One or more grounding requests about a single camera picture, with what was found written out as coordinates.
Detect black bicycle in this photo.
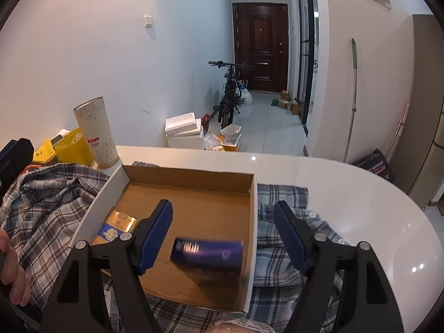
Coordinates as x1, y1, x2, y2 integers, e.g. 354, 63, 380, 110
209, 60, 255, 130

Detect beige refrigerator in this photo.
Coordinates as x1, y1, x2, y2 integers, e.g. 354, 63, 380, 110
392, 14, 444, 210

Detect white plastic bag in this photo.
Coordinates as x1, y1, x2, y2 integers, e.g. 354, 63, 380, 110
238, 80, 254, 107

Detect tall white tumbler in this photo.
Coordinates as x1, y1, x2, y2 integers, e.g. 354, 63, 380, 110
73, 96, 120, 169

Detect person's left hand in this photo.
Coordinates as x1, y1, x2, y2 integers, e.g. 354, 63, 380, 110
0, 229, 32, 306

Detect black cardboard box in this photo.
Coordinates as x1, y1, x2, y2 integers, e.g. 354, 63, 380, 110
351, 148, 396, 183

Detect black framed glass door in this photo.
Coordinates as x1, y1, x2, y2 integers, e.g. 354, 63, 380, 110
296, 0, 320, 125

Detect clear plastic bag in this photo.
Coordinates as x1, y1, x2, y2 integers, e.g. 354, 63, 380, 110
220, 124, 242, 152

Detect white foam box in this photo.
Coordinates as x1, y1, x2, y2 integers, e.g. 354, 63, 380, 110
166, 118, 205, 150
165, 113, 197, 137

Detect dark red entrance door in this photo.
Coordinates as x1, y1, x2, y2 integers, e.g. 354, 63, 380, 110
232, 3, 289, 93

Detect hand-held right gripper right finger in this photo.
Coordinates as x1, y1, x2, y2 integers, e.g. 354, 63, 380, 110
273, 200, 405, 333

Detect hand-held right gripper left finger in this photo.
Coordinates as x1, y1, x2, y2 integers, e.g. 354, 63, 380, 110
39, 199, 173, 333

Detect purple rectangular box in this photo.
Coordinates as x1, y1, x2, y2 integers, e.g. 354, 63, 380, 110
169, 238, 244, 288

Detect gold tin box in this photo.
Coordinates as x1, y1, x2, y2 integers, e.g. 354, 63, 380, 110
91, 210, 138, 247

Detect yellow plastic bag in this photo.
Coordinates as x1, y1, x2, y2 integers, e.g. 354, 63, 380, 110
54, 128, 94, 167

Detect plaid shirt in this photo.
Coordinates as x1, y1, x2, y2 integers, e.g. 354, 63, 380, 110
0, 161, 349, 333

